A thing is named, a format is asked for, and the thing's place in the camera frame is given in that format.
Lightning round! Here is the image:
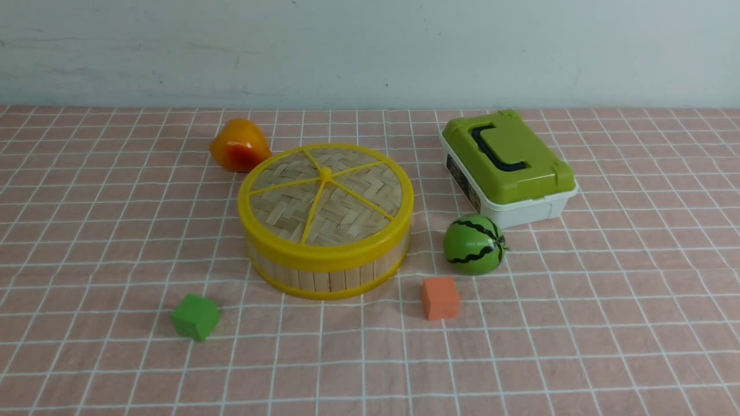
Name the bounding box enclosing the yellow woven bamboo steamer lid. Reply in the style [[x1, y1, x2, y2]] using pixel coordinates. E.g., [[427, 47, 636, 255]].
[[237, 144, 414, 272]]

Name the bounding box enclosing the bamboo steamer basket yellow rim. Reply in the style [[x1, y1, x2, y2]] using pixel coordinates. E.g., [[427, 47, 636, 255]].
[[244, 231, 412, 300]]

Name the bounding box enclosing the green toy watermelon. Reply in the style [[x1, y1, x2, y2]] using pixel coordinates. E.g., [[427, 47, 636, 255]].
[[442, 214, 509, 276]]

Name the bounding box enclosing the orange foam cube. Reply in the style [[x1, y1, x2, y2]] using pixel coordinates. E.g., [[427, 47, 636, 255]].
[[422, 276, 460, 321]]

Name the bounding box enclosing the green lidded white storage box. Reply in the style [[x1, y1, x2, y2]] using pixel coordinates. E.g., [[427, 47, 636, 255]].
[[441, 110, 579, 229]]

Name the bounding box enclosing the orange yellow toy mango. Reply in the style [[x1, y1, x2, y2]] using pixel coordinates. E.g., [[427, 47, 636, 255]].
[[209, 118, 272, 173]]

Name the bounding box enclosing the green foam cube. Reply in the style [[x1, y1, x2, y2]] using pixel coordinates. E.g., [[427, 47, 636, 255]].
[[170, 294, 220, 342]]

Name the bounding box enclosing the pink checkered tablecloth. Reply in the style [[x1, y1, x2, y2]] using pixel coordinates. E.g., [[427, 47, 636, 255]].
[[1, 105, 739, 415]]

